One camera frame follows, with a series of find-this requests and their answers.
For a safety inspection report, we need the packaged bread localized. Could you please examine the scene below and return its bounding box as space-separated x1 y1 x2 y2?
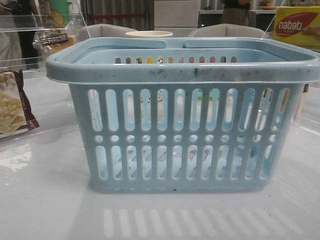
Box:
33 28 77 55

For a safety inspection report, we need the light blue plastic basket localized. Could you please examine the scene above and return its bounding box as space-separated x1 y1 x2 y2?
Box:
46 37 320 192

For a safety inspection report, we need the white box behind basket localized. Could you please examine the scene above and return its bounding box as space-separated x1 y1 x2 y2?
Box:
294 83 310 120

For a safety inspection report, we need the yellow paper cup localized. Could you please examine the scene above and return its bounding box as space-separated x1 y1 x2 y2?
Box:
125 30 173 38

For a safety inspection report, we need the grey armchair right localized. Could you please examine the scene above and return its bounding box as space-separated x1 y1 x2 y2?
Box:
187 23 267 38

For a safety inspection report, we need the grey armchair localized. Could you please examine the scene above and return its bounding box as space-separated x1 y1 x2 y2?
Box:
75 23 138 42
187 23 267 38

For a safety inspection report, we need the grey armchair left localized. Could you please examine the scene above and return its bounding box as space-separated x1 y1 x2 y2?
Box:
75 23 138 42

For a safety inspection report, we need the brown cracker snack bag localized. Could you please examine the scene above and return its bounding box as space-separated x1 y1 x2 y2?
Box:
0 70 40 139

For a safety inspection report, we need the yellow cartoon poster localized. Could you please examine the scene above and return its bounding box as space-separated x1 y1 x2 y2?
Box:
38 0 69 28

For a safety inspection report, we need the clear acrylic shelf left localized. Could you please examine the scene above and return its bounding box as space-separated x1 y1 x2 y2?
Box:
0 13 86 69

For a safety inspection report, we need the yellow nabati wafer box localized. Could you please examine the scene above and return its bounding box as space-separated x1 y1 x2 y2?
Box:
272 6 320 50

